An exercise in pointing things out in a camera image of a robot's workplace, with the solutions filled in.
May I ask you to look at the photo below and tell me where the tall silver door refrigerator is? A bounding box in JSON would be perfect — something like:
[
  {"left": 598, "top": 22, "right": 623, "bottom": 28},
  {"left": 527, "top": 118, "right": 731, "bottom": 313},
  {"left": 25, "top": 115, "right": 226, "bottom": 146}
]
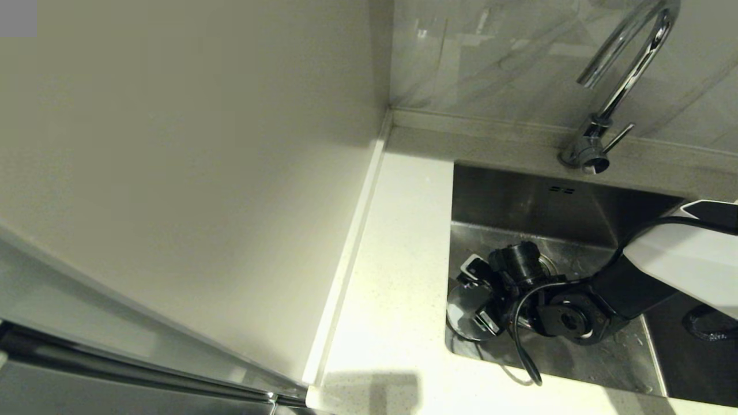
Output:
[{"left": 0, "top": 0, "right": 393, "bottom": 415}]

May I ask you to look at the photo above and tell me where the pale blue round bowl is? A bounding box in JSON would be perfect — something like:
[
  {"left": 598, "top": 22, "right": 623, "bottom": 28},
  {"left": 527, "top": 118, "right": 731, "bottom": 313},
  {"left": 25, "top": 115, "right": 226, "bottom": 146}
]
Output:
[{"left": 447, "top": 282, "right": 491, "bottom": 342}]

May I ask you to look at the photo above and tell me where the stainless steel sink basin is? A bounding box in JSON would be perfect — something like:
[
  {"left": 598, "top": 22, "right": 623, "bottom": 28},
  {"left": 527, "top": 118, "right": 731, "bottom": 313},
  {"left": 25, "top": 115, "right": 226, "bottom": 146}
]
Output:
[{"left": 444, "top": 163, "right": 738, "bottom": 407}]

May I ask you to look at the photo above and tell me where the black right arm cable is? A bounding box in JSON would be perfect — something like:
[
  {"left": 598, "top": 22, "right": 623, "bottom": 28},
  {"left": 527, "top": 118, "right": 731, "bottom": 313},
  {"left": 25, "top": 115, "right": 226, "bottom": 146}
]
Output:
[{"left": 510, "top": 216, "right": 738, "bottom": 387}]

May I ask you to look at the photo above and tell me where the chrome gooseneck faucet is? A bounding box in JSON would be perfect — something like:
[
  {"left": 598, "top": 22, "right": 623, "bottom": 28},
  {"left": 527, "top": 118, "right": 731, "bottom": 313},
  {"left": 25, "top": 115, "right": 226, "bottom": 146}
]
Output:
[{"left": 558, "top": 0, "right": 682, "bottom": 175}]

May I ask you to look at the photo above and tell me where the chrome bar door handle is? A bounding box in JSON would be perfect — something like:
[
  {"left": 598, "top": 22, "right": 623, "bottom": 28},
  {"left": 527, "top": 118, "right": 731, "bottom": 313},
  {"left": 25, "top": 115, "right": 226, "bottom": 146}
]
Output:
[{"left": 0, "top": 323, "right": 323, "bottom": 415}]

